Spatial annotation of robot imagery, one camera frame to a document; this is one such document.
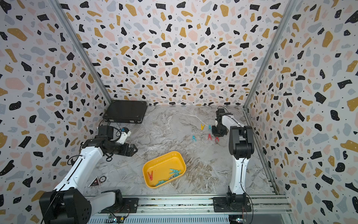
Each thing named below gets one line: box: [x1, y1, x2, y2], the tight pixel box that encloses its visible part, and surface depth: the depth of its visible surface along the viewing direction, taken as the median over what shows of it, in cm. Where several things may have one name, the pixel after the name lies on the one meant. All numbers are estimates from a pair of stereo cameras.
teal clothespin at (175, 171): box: [169, 168, 181, 178], surface depth 87 cm
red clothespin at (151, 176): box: [147, 170, 154, 181], surface depth 85 cm
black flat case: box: [102, 99, 148, 124], surface depth 119 cm
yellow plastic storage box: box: [142, 151, 187, 189], surface depth 87 cm
